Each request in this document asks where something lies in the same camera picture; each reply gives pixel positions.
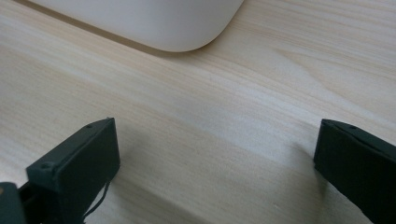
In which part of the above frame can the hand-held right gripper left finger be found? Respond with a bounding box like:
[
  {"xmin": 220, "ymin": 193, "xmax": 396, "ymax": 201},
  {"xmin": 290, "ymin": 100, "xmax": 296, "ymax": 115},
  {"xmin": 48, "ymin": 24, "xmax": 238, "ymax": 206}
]
[{"xmin": 19, "ymin": 117, "xmax": 121, "ymax": 224}]

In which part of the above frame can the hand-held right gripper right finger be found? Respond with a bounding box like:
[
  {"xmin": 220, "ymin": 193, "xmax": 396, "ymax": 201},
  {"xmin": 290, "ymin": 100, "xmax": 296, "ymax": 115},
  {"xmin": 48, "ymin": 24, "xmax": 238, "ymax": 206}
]
[{"xmin": 313, "ymin": 119, "xmax": 396, "ymax": 224}]

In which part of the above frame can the white plastic bin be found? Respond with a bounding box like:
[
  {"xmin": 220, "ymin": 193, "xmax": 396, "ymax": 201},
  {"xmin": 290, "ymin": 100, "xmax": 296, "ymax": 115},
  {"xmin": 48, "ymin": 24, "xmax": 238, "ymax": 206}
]
[{"xmin": 27, "ymin": 0, "xmax": 246, "ymax": 53}]

